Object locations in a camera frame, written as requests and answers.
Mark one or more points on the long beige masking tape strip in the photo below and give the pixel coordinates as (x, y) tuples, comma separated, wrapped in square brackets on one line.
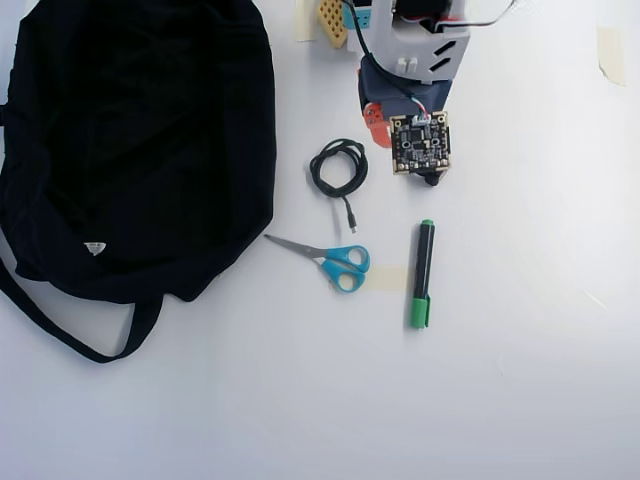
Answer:
[(612, 55)]

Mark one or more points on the black fabric bag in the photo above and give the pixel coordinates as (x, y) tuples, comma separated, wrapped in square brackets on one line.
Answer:
[(125, 150)]

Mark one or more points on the short beige masking tape strip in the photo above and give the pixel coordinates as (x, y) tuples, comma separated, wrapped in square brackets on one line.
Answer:
[(387, 277)]

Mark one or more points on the green black marker pen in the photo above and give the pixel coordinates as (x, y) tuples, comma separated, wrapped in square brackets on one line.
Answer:
[(422, 270)]

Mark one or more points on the black camera circuit board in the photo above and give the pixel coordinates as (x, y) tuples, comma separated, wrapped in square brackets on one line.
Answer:
[(420, 145)]

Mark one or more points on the white yellow robot arm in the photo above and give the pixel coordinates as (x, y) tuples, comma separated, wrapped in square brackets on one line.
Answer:
[(400, 45)]

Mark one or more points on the blue grey gripper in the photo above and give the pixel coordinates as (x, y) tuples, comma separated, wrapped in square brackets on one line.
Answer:
[(376, 123)]

